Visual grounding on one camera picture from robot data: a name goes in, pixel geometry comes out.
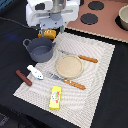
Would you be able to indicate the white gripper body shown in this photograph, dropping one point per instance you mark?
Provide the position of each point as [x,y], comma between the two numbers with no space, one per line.
[51,14]

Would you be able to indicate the yellow toy bread loaf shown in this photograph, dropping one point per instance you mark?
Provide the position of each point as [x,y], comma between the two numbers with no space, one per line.
[51,34]

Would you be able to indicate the white toy fish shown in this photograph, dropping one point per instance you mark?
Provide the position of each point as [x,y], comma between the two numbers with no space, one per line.
[36,73]

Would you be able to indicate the yellow butter box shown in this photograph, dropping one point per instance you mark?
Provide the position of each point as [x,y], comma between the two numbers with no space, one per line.
[55,98]

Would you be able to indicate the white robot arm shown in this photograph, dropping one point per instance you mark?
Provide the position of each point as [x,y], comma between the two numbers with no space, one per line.
[51,14]

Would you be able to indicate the grey pot on mat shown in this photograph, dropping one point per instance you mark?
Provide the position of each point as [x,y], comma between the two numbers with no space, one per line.
[40,49]

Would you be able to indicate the pink toy stove board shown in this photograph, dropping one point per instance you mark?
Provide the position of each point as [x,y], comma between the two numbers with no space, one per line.
[106,25]

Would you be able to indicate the beige round plate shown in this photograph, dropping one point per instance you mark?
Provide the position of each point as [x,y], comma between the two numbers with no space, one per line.
[69,66]

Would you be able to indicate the brown toy sausage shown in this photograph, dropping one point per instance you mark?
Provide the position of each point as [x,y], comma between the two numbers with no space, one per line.
[23,77]

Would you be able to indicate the white woven placemat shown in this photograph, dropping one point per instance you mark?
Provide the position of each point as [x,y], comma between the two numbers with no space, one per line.
[77,106]

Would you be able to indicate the beige bowl on stove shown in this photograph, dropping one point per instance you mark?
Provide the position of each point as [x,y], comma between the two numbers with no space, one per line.
[123,14]

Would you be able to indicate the fork with orange handle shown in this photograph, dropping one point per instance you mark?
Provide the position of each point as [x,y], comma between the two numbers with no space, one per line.
[67,81]

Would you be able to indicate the knife with orange handle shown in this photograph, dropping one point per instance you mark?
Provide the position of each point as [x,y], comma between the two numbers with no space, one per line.
[81,57]

